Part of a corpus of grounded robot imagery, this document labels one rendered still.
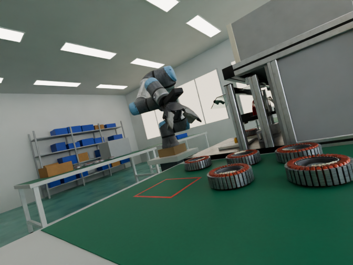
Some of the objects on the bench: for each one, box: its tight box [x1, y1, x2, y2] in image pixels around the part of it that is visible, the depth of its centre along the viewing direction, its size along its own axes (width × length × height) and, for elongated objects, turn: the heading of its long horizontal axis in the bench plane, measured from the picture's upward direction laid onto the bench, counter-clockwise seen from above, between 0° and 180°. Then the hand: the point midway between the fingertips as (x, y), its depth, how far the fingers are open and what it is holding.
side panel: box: [266, 29, 353, 148], centre depth 57 cm, size 28×3×32 cm, turn 144°
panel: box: [264, 64, 287, 146], centre depth 92 cm, size 1×66×30 cm, turn 54°
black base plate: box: [184, 131, 284, 162], centre depth 107 cm, size 47×64×2 cm
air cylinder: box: [270, 123, 281, 134], centre depth 108 cm, size 5×8×6 cm
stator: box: [226, 149, 261, 166], centre depth 63 cm, size 11×11×4 cm
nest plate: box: [218, 138, 255, 150], centre depth 98 cm, size 15×15×1 cm
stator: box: [184, 156, 212, 171], centre depth 75 cm, size 11×11×4 cm
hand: (188, 124), depth 75 cm, fingers open, 14 cm apart
